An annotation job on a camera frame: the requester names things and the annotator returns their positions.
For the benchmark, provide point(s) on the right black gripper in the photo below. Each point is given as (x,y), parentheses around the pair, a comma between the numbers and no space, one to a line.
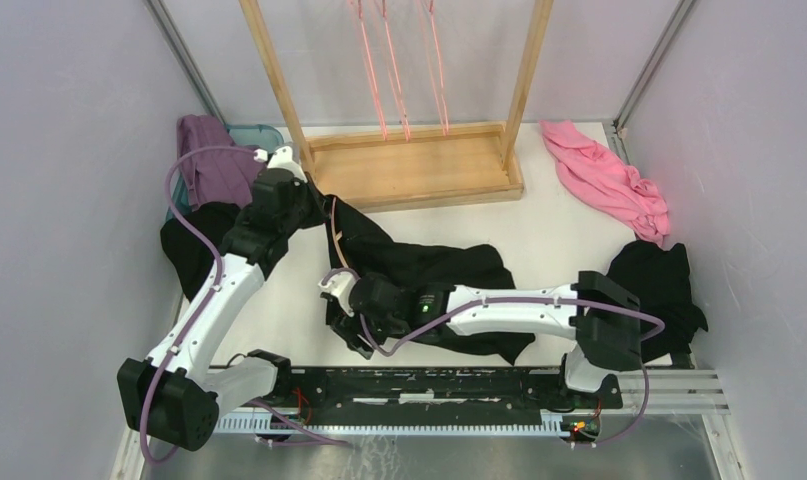
(347,327)

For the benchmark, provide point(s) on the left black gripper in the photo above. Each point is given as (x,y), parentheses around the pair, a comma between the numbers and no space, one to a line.
(319,200)

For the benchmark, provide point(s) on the black pleated skirt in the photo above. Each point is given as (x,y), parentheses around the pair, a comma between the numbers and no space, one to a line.
(369,249)

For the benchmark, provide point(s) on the black garment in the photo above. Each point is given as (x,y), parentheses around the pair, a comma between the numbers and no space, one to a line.
(190,258)
(660,279)

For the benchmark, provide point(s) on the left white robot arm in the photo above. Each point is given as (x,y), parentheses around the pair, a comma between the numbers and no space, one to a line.
(171,395)

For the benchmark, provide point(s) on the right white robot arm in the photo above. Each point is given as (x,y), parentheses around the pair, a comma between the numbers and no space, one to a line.
(602,318)

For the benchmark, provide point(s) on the wooden hanger rack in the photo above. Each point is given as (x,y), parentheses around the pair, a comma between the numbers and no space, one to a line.
(474,163)

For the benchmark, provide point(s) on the teal plastic basket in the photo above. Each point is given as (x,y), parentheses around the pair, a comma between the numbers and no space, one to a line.
(250,137)

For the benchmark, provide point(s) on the purple garment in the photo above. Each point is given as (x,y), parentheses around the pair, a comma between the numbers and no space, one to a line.
(222,175)

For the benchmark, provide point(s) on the pink garment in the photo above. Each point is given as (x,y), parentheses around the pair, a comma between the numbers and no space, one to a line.
(602,180)

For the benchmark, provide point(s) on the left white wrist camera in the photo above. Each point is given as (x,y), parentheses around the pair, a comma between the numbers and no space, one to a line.
(284,157)

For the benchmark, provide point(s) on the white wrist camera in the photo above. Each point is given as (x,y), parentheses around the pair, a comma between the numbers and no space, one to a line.
(338,284)
(284,157)

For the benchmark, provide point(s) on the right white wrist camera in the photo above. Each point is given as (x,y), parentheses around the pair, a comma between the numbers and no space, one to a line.
(338,284)

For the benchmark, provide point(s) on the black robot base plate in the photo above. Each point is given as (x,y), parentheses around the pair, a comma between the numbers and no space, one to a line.
(435,397)

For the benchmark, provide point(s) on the slotted grey cable duct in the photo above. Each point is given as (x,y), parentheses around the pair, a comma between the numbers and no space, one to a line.
(252,422)

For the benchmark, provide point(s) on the pink wire hanger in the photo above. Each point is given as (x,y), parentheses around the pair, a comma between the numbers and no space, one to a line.
(375,44)
(435,67)

